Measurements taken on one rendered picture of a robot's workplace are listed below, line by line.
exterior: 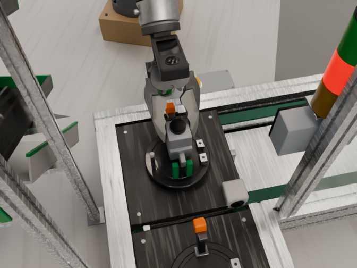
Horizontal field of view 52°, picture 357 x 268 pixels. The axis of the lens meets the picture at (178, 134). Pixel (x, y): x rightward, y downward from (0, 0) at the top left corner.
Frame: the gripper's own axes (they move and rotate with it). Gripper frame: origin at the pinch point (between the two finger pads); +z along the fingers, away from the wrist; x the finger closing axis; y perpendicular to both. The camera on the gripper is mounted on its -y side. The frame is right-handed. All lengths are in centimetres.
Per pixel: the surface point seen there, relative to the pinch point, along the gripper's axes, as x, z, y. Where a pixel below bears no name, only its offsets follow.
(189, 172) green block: -1.3, 8.8, 2.4
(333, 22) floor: -139, -16, 175
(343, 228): -34.1, 29.0, 2.7
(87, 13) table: 16, -31, 66
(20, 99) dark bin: 22.0, -12.2, -15.6
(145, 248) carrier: 9.8, 19.7, -3.5
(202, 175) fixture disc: -4.1, 10.3, 3.5
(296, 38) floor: -108, -9, 167
